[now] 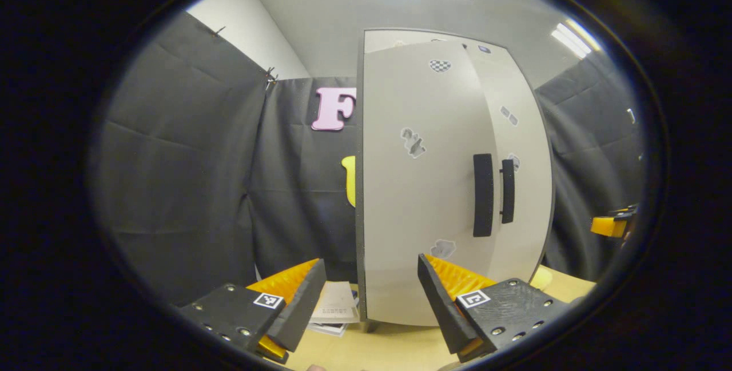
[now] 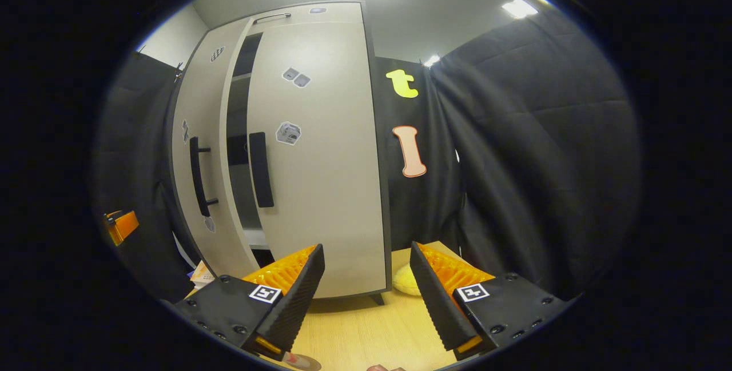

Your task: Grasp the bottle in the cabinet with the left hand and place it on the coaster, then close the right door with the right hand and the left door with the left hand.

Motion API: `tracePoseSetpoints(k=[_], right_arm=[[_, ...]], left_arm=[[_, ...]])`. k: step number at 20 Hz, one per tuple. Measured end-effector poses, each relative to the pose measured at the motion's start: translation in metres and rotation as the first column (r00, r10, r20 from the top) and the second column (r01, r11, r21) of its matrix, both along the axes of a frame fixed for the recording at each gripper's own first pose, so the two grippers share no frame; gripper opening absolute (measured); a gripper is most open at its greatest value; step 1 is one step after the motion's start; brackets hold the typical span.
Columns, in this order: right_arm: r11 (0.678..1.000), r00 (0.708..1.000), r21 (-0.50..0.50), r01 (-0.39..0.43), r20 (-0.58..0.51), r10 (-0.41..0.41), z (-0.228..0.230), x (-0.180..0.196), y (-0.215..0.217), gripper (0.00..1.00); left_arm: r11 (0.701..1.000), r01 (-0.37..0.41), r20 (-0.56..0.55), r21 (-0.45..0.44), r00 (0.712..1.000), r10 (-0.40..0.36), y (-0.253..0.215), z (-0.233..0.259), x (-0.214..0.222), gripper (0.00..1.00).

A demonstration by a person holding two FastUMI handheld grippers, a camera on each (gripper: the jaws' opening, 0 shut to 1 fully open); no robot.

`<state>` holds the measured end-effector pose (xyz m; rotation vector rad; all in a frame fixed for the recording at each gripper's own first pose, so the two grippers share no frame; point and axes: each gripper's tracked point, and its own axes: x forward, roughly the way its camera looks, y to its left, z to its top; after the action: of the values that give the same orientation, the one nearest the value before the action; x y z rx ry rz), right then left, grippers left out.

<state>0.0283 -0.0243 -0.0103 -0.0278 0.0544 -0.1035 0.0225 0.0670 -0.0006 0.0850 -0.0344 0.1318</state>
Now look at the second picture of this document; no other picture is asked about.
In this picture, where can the white cabinet door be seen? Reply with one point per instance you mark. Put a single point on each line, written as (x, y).
(326, 188)
(206, 102)

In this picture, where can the white cabinet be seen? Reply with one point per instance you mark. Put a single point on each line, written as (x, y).
(337, 14)

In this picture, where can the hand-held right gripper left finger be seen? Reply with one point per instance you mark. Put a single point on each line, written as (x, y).
(294, 302)

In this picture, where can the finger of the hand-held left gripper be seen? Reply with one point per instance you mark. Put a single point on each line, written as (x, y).
(122, 227)

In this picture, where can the ceiling light panel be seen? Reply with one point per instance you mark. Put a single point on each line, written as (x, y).
(519, 8)
(432, 60)

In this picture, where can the round grey coaster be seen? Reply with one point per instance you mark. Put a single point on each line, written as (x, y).
(309, 363)

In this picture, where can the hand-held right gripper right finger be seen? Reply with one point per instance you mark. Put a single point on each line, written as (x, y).
(437, 302)

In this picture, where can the yellow plush object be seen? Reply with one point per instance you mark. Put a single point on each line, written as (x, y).
(406, 280)

